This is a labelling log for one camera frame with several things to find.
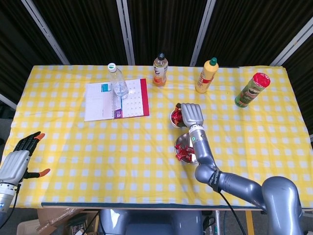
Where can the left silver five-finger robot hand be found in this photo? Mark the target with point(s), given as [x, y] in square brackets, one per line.
[14, 166]

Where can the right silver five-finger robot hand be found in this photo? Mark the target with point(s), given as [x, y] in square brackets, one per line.
[193, 115]

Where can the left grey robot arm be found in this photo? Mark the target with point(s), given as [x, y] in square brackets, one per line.
[6, 195]

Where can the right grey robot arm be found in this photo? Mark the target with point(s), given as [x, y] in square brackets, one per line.
[205, 151]

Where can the white paper cup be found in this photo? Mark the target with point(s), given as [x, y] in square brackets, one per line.
[174, 124]

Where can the metal bowl with candies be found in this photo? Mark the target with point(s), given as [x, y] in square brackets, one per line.
[183, 139]

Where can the yellow detergent bottle green cap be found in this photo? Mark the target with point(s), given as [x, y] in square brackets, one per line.
[205, 80]

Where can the orange drink bottle black cap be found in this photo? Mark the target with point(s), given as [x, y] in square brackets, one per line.
[160, 76]

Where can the green Pringles can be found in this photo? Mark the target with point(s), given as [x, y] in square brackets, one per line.
[247, 95]

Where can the brown cardboard box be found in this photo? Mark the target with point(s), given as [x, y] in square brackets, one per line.
[53, 215]

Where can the clear plastic water bottle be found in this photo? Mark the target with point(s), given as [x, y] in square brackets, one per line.
[119, 85]

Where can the yellow white checked tablecloth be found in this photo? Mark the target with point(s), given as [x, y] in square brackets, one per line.
[97, 159]

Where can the black pleated curtain panel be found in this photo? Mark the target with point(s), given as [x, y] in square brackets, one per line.
[249, 29]
[303, 85]
[19, 49]
[85, 29]
[166, 24]

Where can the open spiral calendar notebook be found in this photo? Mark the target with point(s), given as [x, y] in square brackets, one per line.
[97, 105]

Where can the metal table leg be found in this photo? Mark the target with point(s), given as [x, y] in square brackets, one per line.
[219, 220]

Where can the grey robot torso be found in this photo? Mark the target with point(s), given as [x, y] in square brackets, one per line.
[151, 222]

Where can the white metal frame post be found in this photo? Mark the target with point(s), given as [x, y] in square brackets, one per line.
[203, 31]
[7, 101]
[46, 31]
[126, 31]
[293, 45]

